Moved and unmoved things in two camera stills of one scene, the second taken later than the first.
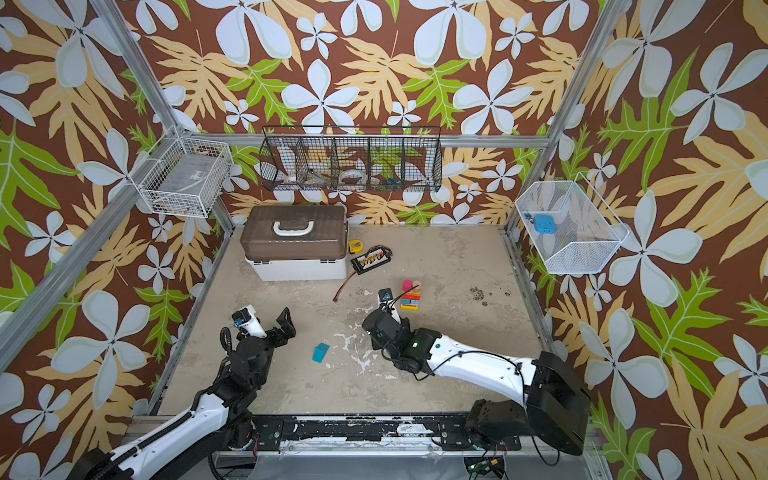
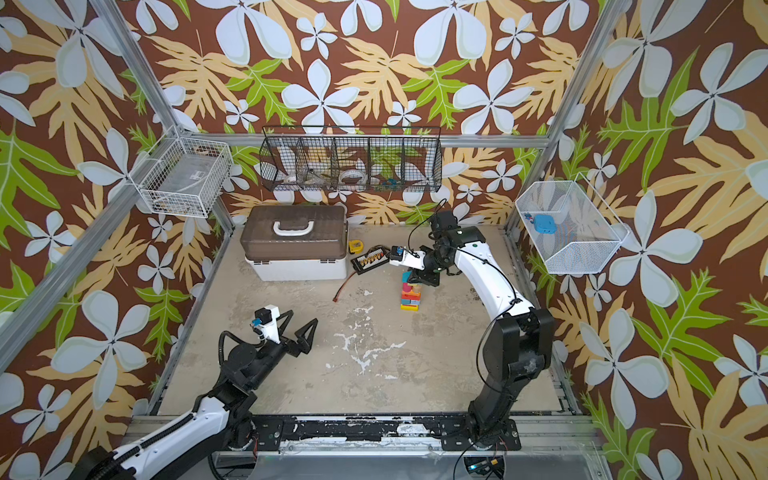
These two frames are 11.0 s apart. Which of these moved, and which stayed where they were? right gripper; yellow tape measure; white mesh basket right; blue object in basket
Moved: right gripper
Stayed: yellow tape measure; white mesh basket right; blue object in basket
